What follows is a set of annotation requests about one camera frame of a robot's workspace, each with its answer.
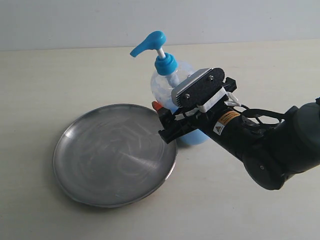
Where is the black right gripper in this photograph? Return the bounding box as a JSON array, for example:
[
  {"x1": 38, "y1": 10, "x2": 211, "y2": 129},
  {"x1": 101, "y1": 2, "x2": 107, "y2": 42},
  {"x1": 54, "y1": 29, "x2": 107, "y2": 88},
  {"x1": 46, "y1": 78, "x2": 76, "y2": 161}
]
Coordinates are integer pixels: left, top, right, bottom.
[{"x1": 152, "y1": 77, "x2": 237, "y2": 144}]

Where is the blue soap pump bottle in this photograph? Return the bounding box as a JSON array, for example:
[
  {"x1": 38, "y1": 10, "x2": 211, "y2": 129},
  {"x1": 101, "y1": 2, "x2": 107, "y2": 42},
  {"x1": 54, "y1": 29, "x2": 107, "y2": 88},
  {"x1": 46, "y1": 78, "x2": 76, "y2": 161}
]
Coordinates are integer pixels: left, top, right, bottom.
[{"x1": 129, "y1": 30, "x2": 210, "y2": 146}]

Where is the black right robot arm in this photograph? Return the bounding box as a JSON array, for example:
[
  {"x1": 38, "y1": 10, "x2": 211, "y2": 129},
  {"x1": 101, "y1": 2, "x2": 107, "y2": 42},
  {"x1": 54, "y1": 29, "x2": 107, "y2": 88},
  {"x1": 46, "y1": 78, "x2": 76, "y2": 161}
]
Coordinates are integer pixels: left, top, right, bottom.
[{"x1": 152, "y1": 77, "x2": 320, "y2": 190}]

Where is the round stainless steel plate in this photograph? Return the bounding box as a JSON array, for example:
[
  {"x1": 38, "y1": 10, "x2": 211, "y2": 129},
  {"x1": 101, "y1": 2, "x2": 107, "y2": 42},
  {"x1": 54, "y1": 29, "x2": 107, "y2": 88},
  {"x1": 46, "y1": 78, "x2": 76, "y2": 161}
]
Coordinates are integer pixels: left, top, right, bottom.
[{"x1": 52, "y1": 103, "x2": 178, "y2": 208}]

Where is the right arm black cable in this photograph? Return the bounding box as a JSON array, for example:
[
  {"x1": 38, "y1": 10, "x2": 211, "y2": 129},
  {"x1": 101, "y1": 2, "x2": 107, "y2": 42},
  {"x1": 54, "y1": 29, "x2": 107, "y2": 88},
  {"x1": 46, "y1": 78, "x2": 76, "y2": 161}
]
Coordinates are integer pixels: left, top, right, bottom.
[{"x1": 234, "y1": 103, "x2": 286, "y2": 128}]

